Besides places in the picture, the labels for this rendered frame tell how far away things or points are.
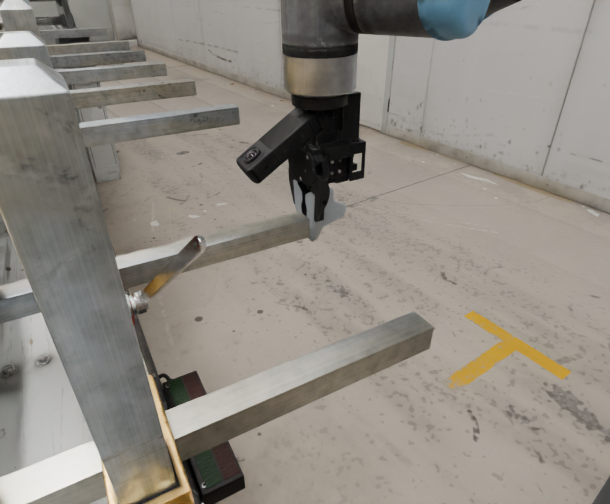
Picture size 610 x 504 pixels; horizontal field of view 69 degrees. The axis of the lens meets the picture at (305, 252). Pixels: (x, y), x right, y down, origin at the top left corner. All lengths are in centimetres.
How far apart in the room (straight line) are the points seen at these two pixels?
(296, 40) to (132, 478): 44
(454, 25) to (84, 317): 40
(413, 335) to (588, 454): 119
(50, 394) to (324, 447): 83
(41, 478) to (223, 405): 13
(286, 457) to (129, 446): 109
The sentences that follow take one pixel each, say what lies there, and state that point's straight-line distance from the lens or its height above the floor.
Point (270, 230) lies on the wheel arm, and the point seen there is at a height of 86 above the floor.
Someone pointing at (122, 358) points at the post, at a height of 99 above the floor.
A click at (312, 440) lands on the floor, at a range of 140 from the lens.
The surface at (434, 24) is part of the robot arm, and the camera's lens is 49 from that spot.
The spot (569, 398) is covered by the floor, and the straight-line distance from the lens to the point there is 172.
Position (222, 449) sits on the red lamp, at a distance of 55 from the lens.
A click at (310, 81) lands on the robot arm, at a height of 105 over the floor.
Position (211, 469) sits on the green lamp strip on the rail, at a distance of 54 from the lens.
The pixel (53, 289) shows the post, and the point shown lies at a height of 104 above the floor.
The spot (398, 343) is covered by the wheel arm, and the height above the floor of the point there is 85.
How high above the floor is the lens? 115
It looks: 32 degrees down
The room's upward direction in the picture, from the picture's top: straight up
